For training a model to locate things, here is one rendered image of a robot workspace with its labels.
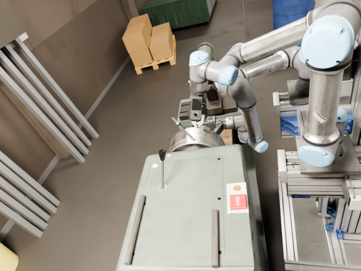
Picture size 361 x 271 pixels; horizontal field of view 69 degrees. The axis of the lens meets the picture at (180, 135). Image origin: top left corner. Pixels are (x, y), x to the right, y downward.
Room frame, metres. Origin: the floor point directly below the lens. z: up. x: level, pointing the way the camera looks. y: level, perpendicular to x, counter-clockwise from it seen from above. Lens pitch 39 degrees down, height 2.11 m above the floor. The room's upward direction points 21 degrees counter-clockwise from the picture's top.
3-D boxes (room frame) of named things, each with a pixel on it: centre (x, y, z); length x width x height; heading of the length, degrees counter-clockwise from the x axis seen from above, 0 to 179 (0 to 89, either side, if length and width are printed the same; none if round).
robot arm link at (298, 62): (1.16, -0.78, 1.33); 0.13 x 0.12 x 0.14; 14
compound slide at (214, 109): (1.59, -0.32, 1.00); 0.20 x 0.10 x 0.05; 161
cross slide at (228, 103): (1.64, -0.27, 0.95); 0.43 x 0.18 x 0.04; 71
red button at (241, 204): (0.56, -0.11, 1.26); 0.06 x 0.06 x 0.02; 71
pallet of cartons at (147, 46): (5.31, -0.14, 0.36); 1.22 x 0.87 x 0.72; 162
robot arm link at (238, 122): (1.19, -0.38, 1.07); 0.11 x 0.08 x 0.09; 71
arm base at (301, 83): (1.16, -0.78, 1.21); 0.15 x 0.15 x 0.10
